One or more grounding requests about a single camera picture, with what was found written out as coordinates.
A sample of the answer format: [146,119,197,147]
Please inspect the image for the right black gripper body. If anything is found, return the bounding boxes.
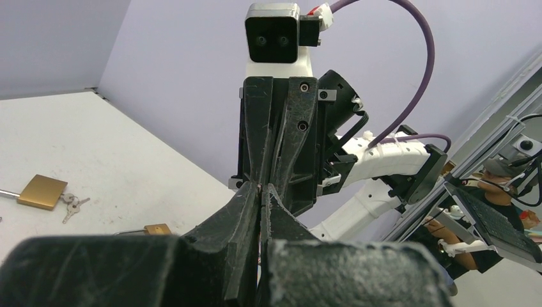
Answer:
[228,76,360,216]

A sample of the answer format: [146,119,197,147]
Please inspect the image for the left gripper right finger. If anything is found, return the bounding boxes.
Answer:
[259,185,452,306]

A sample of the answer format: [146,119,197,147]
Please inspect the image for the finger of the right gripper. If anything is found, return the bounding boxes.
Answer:
[243,77,274,187]
[270,77,318,191]

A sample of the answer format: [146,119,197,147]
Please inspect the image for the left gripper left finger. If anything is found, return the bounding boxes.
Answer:
[1,182,259,306]

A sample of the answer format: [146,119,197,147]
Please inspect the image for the long-shackle brass padlock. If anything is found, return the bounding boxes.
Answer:
[114,223,172,235]

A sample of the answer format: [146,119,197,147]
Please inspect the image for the silver keys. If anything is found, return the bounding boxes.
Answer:
[60,193,90,224]

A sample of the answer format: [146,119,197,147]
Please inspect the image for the large brass padlock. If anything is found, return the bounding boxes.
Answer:
[1,175,68,211]

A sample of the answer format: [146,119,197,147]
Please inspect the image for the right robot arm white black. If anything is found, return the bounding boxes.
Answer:
[229,70,447,240]

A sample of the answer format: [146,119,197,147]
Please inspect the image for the black keyboard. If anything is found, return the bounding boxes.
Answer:
[444,182,541,271]

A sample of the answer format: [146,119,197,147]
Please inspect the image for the person in cap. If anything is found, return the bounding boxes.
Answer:
[444,155,527,280]

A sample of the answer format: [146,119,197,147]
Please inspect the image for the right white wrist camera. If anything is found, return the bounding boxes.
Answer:
[244,3,334,79]

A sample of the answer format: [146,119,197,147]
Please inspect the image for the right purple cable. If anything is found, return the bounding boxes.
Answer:
[330,0,452,154]

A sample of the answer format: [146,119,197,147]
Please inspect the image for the aluminium frame rail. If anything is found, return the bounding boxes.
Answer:
[369,51,541,241]

